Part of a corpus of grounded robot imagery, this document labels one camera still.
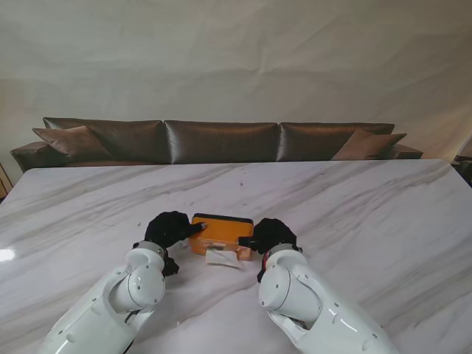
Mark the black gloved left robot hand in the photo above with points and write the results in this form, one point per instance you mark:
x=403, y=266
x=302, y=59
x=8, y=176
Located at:
x=169, y=228

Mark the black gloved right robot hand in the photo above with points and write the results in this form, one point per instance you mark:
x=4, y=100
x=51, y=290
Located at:
x=274, y=234

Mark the orange tissue box cover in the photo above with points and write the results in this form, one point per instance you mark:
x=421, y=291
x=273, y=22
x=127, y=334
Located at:
x=221, y=232

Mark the black tissue box base plate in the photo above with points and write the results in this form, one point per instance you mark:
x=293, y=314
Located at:
x=225, y=216

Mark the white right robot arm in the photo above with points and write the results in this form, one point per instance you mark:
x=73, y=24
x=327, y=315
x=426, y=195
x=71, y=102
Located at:
x=317, y=306

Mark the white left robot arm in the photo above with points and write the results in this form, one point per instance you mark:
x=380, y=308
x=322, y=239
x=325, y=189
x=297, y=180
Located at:
x=110, y=302

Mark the brown sofa back cushion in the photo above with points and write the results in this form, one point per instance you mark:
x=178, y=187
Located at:
x=221, y=142
x=313, y=142
x=129, y=140

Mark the brown throw pillow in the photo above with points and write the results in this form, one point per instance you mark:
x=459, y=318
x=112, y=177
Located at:
x=368, y=145
x=70, y=142

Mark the brown leather sofa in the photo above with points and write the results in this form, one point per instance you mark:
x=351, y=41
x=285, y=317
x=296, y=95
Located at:
x=33, y=156

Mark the wooden furniture piece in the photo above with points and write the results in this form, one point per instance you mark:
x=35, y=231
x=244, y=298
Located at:
x=3, y=180

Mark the dark furniture piece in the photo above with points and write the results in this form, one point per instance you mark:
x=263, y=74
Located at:
x=464, y=167

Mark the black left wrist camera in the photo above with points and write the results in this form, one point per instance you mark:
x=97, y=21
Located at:
x=170, y=266

